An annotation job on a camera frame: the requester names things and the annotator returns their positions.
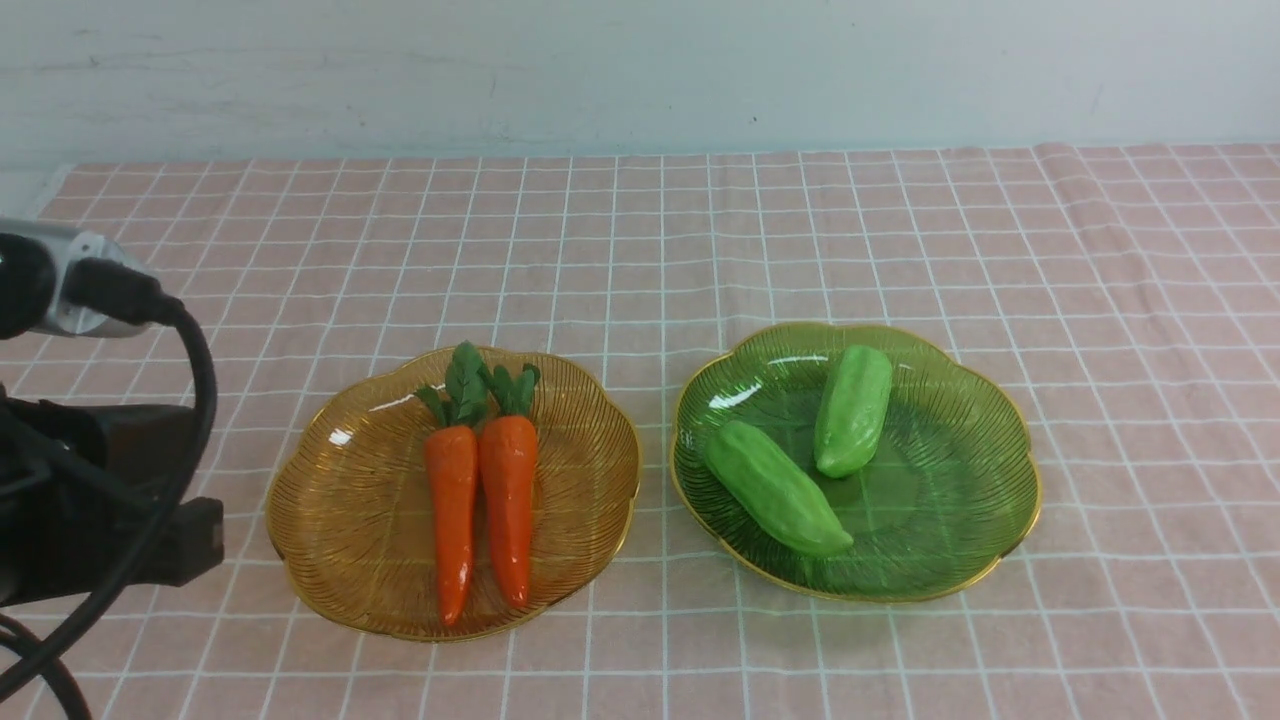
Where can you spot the toy carrot with leaves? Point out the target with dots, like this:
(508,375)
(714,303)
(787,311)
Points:
(451,460)

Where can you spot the pink checked tablecloth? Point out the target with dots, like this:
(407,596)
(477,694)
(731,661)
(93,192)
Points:
(1125,298)

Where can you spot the green glass plate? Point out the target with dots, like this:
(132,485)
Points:
(953,488)

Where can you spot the amber glass plate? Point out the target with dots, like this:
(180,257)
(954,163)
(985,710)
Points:
(350,513)

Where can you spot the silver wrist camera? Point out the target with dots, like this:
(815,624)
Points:
(39,259)

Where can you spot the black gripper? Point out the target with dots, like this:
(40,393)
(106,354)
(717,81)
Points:
(61,537)

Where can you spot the green toy gourd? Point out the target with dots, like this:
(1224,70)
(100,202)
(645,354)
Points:
(851,414)
(775,492)

